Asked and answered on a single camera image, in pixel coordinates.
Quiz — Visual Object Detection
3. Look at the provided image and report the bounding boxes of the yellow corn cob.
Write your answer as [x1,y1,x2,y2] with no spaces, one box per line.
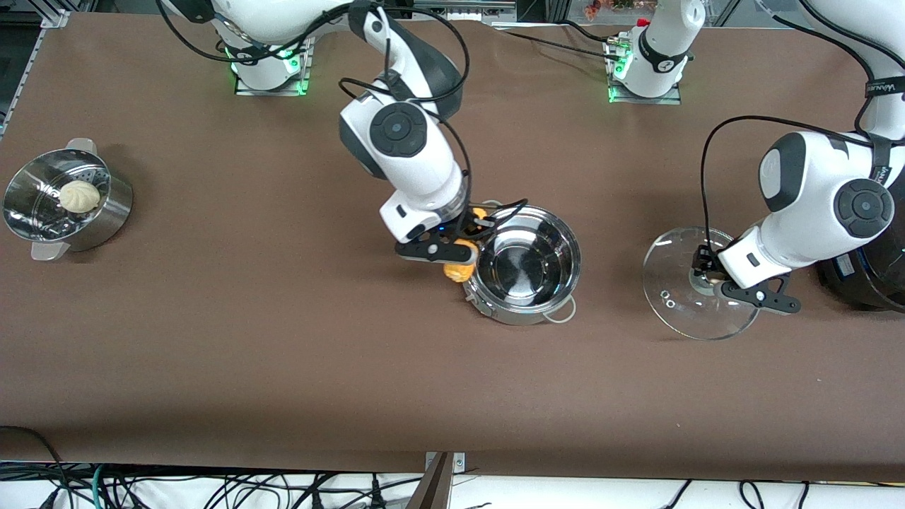
[443,205,490,283]

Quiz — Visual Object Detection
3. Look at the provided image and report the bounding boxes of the short black base cable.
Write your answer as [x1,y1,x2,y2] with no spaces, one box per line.
[559,18,623,45]

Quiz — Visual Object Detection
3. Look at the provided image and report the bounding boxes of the brown table cover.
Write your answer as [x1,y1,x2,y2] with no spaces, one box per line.
[0,11,905,483]

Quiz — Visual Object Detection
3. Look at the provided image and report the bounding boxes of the white steamed bun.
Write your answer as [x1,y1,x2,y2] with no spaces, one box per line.
[59,180,100,213]

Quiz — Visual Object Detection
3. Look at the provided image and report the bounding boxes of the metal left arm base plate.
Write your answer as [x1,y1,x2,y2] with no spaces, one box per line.
[607,35,683,105]

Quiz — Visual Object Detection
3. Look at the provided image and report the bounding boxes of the grey background device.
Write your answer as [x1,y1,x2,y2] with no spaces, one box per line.
[412,0,517,22]

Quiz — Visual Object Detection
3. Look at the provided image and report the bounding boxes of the metal table edge bracket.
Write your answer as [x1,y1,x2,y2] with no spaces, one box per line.
[424,451,466,473]

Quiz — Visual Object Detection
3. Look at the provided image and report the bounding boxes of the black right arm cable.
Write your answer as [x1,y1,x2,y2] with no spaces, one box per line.
[159,0,528,241]

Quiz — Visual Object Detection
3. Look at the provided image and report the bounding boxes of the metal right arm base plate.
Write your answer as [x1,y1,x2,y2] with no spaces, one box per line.
[233,32,312,96]

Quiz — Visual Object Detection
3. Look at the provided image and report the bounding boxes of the long black base cable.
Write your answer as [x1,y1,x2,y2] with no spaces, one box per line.
[488,27,619,61]

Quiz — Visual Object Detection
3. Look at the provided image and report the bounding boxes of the glass pot lid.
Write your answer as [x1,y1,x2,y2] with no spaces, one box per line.
[642,226,763,341]

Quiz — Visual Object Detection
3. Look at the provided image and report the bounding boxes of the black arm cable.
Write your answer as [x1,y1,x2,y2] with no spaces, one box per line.
[159,0,528,241]
[699,11,905,255]

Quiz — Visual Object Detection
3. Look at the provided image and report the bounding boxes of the dark metal bar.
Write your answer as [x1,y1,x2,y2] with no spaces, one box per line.
[405,452,453,509]

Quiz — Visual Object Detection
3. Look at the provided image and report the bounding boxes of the steel cooking pot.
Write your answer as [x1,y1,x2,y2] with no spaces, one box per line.
[460,199,582,325]

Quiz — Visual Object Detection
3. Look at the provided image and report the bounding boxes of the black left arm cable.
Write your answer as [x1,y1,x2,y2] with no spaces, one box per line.
[699,11,905,255]

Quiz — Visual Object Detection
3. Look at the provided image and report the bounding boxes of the black looped floor cable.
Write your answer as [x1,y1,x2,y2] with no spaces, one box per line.
[0,424,68,496]

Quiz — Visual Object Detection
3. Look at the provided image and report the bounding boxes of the black rice cooker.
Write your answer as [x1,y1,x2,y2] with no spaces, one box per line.
[817,219,905,313]

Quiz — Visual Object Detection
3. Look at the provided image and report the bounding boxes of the steel steamer pot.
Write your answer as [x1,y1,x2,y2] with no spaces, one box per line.
[3,138,134,262]

